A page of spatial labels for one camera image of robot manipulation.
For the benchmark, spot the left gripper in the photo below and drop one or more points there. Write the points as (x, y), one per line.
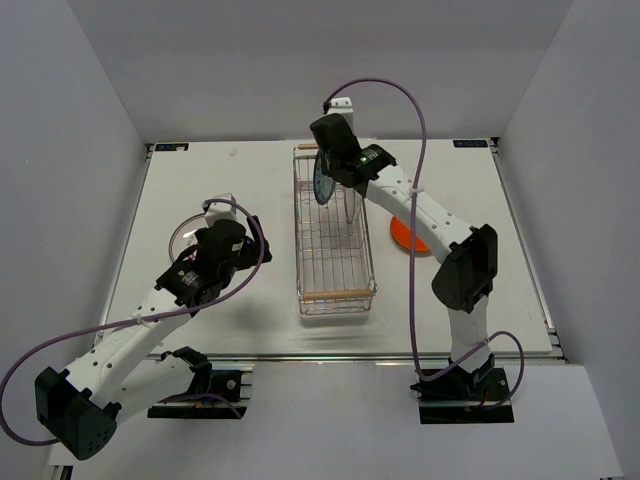
(252, 249)

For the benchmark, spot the large white plate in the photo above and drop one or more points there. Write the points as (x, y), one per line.
(352, 203)
(184, 235)

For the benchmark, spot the dark patterned plate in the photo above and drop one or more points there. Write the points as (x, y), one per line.
(323, 185)

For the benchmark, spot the orange plate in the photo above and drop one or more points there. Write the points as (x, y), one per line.
(401, 234)

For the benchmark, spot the wire dish rack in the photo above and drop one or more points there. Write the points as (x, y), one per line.
(334, 264)

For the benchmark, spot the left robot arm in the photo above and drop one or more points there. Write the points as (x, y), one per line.
(82, 405)

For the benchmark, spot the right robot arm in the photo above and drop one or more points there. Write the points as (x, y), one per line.
(467, 255)

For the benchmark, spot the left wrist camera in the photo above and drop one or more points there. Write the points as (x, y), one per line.
(221, 207)

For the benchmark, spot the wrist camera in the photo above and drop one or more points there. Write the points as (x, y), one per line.
(342, 106)
(221, 207)

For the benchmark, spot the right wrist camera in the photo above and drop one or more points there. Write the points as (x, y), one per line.
(342, 106)

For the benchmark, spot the aluminium table rail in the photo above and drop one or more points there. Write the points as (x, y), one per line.
(556, 355)

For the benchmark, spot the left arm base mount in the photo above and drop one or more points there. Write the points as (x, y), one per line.
(225, 397)

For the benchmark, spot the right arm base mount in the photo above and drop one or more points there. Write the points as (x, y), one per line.
(448, 401)

